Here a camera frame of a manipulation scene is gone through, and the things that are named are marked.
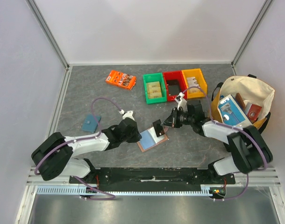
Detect aluminium corner post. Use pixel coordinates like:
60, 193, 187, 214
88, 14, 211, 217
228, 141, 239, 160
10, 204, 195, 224
26, 0, 70, 70
231, 0, 274, 69

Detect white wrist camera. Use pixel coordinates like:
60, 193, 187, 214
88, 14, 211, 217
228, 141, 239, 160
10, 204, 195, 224
119, 109, 135, 120
174, 92, 187, 110

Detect aluminium corner post left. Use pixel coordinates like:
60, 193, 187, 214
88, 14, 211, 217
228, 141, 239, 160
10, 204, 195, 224
26, 0, 70, 70

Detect black card in red bin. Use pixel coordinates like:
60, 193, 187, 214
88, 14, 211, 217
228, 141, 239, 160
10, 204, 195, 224
166, 79, 181, 96

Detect green plastic bin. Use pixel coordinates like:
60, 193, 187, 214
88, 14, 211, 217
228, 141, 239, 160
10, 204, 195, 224
143, 73, 167, 104

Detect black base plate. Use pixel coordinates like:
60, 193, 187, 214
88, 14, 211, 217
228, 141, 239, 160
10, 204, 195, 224
83, 168, 235, 191

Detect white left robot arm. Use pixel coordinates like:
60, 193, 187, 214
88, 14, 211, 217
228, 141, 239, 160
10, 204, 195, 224
31, 118, 142, 183

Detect teal card wallet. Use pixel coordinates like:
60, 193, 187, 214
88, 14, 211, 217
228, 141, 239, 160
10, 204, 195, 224
81, 114, 98, 133

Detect blue razor box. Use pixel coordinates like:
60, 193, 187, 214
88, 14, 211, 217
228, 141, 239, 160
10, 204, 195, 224
218, 95, 252, 128

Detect white cards in yellow bin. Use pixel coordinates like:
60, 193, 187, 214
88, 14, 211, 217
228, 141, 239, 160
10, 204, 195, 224
186, 77, 201, 94

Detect yellow plastic bin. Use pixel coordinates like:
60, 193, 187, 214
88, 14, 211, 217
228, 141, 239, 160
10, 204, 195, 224
182, 68, 207, 99

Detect red box in bag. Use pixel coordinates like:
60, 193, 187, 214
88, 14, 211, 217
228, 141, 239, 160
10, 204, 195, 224
244, 102, 262, 123

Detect slotted cable duct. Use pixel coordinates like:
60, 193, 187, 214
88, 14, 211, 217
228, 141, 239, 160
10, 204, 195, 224
36, 185, 216, 196

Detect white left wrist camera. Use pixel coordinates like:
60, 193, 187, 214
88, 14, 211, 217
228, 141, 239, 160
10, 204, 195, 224
119, 109, 135, 120

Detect aluminium corner post right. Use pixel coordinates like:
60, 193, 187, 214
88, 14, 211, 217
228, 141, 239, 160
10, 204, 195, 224
231, 0, 274, 69

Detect brown wallet in bag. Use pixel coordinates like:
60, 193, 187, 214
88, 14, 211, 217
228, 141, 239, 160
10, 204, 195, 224
235, 93, 246, 110

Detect black credit card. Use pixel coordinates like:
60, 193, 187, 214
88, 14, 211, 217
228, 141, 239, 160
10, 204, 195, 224
152, 119, 165, 137

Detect orange snack box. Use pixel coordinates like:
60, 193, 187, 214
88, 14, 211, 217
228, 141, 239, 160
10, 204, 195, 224
106, 70, 136, 90

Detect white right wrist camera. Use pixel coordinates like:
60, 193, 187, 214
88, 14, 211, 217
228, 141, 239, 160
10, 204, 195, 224
174, 92, 187, 110

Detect cream and mustard tote bag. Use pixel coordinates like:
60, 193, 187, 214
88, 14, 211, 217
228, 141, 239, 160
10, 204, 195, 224
211, 75, 275, 133

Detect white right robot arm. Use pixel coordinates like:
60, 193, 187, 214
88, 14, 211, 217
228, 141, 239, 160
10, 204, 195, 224
161, 100, 273, 184

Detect gold cards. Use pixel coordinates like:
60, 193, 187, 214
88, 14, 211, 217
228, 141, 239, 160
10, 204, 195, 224
146, 81, 162, 99

